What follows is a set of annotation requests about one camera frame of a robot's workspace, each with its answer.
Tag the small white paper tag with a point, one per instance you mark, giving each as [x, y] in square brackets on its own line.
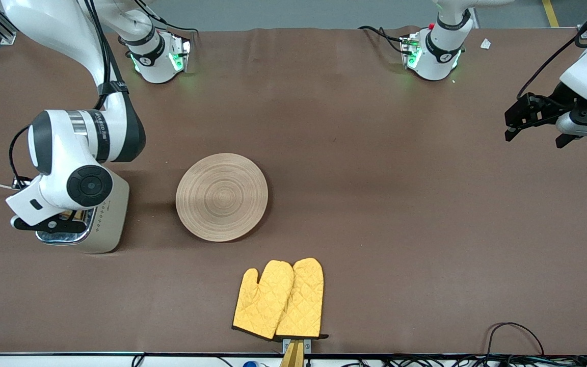
[485, 44]

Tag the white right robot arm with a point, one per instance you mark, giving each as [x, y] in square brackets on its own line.
[64, 153]

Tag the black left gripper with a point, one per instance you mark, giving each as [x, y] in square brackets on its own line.
[558, 100]

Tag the silver two-slot toaster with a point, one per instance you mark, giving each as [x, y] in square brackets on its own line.
[110, 224]

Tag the yellow quilted oven mitt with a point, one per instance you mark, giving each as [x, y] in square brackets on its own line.
[306, 295]

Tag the yellow oven mitt with thumb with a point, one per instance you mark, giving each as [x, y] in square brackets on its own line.
[260, 300]

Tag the round wooden plate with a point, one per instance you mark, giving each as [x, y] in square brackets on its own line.
[222, 197]

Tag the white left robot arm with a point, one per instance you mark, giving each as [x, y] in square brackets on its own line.
[441, 51]

